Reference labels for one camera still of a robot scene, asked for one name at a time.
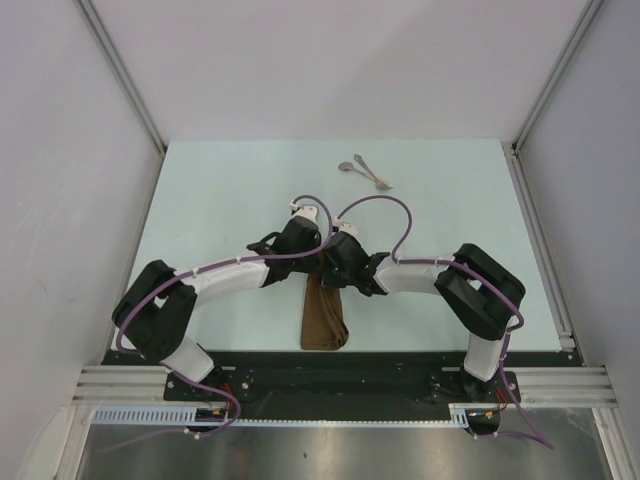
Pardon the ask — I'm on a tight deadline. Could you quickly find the silver metal fork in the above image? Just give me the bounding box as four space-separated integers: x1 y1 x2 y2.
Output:
353 154 393 191

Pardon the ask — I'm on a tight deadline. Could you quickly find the right aluminium frame post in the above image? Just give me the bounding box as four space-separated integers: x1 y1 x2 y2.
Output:
511 0 608 155

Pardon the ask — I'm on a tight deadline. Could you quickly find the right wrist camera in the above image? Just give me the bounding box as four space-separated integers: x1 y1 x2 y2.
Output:
332 216 358 239

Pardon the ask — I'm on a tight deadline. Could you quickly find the aluminium frame post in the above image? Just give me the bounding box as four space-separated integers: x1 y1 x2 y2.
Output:
511 0 608 155
73 0 168 159

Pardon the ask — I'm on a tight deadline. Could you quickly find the spoon with pink handle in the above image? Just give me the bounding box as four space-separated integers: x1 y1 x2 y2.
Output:
338 161 391 191

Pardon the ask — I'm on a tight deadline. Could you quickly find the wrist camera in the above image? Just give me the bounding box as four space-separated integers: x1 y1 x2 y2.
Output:
289 202 318 225
332 216 358 239

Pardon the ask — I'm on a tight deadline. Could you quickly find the left aluminium frame post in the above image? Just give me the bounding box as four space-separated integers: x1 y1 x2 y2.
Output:
73 0 168 159

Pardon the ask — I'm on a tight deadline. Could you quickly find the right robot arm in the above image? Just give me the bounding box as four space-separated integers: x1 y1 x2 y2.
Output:
321 231 526 401

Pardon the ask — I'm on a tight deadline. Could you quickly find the brown cloth napkin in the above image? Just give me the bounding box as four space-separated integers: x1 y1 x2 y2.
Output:
300 253 349 351

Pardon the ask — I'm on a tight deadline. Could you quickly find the grey slotted cable duct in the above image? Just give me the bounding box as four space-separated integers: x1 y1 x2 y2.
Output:
92 405 479 429

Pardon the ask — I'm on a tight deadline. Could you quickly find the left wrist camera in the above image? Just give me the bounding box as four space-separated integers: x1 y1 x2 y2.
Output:
289 202 318 225

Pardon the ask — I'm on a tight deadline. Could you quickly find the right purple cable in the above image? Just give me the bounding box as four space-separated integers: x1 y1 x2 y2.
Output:
333 195 556 451

